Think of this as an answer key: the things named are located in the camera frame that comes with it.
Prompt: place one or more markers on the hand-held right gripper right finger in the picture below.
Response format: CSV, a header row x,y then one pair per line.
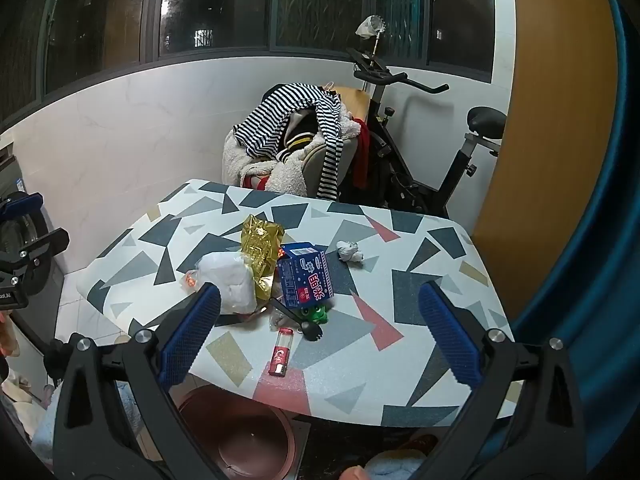
x,y
450,330

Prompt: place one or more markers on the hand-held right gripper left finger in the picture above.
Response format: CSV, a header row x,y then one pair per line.
x,y
192,330

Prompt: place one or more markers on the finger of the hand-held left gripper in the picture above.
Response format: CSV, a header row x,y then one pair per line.
x,y
22,206
40,247

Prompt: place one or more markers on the white plastic bag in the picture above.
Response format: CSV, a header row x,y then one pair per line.
x,y
230,280

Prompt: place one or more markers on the red lighter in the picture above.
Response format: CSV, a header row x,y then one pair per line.
x,y
279,357

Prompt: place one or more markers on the gold green snack bag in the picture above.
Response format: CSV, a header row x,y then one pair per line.
x,y
260,250

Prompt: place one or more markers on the brown round bin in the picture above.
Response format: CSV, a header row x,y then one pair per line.
x,y
235,440

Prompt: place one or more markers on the black plastic spoon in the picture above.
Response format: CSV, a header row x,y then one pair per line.
x,y
311,332

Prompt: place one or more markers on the blue paper carton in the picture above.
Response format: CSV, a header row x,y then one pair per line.
x,y
305,280

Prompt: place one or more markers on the black round object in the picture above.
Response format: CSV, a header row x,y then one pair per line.
x,y
55,356

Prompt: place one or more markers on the geometric patterned tablecloth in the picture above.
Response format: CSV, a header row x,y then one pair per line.
x,y
400,260

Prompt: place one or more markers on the green frog plush toy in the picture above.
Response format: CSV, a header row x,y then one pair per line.
x,y
315,314

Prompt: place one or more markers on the crumpled white tissue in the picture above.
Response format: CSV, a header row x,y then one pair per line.
x,y
348,251

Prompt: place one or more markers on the light blue fluffy cloth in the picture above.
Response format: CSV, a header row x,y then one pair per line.
x,y
42,430
395,464

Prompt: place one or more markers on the black exercise bike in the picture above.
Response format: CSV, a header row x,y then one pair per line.
x,y
395,160

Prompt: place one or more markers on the white fleece garment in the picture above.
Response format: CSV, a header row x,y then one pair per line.
x,y
290,177

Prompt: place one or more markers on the red garment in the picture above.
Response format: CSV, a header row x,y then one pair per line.
x,y
362,150

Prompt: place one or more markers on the beige chair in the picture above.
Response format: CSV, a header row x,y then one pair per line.
x,y
315,160

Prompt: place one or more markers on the wooden door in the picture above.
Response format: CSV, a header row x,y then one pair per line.
x,y
550,135

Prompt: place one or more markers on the striped black white shirt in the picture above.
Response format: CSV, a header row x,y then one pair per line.
x,y
270,120

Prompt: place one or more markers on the brown cardboard panel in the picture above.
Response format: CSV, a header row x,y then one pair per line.
x,y
350,100

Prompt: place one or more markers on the white mesh net on stick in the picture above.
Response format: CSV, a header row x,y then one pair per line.
x,y
371,25

